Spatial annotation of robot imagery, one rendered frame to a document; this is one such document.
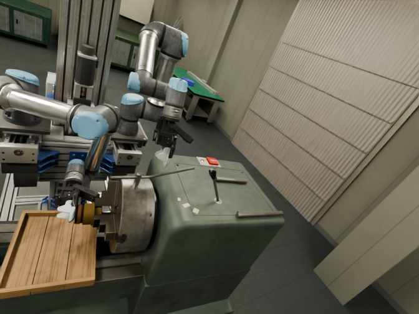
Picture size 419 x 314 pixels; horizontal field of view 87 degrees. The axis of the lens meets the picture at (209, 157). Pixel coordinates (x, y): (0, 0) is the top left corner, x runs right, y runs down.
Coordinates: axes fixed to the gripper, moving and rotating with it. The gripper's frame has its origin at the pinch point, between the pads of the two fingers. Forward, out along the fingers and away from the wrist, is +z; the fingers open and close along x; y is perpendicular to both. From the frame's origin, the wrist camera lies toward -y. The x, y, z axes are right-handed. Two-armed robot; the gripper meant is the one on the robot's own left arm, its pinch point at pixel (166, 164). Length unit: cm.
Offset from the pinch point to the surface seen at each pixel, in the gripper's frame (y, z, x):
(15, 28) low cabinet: 205, -118, -641
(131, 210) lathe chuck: 13.5, 16.7, 10.0
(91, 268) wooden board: 23, 46, 3
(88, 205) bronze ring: 27.3, 20.9, -2.4
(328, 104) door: -283, -86, -136
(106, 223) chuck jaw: 20.5, 24.4, 5.5
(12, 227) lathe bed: 54, 41, -23
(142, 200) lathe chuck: 9.4, 13.5, 7.5
